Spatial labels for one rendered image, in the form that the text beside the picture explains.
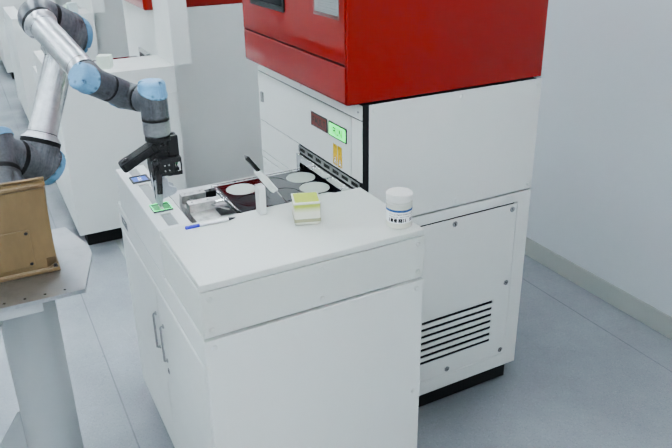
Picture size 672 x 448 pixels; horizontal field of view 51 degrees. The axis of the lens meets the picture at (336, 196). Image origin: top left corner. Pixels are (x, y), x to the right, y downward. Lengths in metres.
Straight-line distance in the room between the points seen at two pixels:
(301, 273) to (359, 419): 0.54
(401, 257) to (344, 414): 0.48
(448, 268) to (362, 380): 0.64
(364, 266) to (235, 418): 0.50
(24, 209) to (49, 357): 0.47
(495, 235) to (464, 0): 0.85
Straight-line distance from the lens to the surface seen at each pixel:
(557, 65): 3.55
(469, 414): 2.78
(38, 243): 2.10
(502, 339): 2.83
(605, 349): 3.26
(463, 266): 2.52
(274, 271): 1.69
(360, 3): 2.01
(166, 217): 2.03
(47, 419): 2.39
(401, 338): 2.00
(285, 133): 2.62
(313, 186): 2.33
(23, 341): 2.24
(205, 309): 1.67
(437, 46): 2.17
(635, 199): 3.35
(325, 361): 1.90
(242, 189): 2.33
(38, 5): 2.22
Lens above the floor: 1.76
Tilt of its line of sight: 23 degrees down
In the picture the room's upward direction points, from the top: 1 degrees counter-clockwise
